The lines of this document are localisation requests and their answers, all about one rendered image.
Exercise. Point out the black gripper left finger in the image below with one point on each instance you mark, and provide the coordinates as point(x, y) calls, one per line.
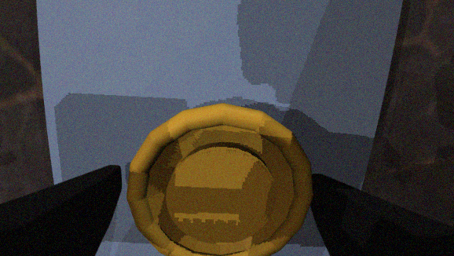
point(66, 219)

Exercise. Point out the yellow round plate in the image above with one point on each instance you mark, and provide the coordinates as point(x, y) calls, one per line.
point(220, 180)

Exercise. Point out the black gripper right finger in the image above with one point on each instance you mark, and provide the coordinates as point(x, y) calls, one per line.
point(352, 222)

